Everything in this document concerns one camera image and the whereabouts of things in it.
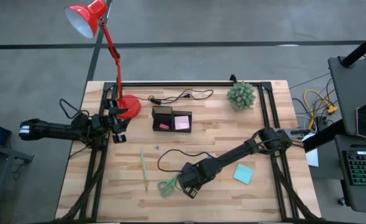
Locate teal sticky note pad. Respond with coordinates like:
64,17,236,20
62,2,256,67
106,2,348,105
232,163,254,185

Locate green handled scissors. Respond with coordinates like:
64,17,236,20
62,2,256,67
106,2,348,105
157,175,179,198

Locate pink sticky note pad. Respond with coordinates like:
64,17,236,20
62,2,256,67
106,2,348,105
173,115,191,131

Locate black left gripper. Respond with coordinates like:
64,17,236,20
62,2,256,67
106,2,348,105
100,99,133,144

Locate grey side desk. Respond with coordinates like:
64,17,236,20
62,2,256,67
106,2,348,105
327,55,366,138

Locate black lamp power cable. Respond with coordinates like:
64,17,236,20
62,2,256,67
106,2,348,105
138,88,214,106

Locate black diagonal pole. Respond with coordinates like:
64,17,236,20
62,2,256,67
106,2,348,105
341,27,366,68

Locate white paper sheet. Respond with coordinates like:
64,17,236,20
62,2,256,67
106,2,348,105
305,148,320,168

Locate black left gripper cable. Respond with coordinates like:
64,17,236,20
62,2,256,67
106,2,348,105
59,98,90,121

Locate thin floor cable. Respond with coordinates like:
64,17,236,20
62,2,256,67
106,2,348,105
290,73,331,90

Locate black equipment stand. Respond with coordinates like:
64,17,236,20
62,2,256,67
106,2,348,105
0,145,34,224

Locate backlit keyboard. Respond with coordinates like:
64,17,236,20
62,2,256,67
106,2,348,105
342,150,366,187

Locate black aluminium table frame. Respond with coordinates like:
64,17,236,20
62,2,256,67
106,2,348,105
57,81,323,223

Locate potted artificial green plant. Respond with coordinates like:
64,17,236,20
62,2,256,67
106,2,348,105
226,81,257,110

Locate red desk lamp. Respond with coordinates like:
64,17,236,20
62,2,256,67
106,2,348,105
63,0,142,120

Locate black mesh desk organizer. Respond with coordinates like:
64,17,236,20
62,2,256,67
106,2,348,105
152,105,193,134

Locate black diagonal beam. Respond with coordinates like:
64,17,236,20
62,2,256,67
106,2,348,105
303,119,345,153

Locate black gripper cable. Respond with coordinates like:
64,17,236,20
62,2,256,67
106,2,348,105
59,98,90,121
157,148,215,174

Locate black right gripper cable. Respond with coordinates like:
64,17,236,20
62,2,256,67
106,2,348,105
157,148,215,174

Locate grey keyboard desk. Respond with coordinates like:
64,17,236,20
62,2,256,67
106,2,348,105
334,134,366,215

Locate yellow cable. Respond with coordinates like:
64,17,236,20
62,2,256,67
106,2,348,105
303,89,339,131

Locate black smartphone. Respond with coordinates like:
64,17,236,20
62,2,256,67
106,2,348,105
356,107,366,140

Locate green pencil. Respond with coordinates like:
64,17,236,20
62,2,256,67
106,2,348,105
140,147,149,192

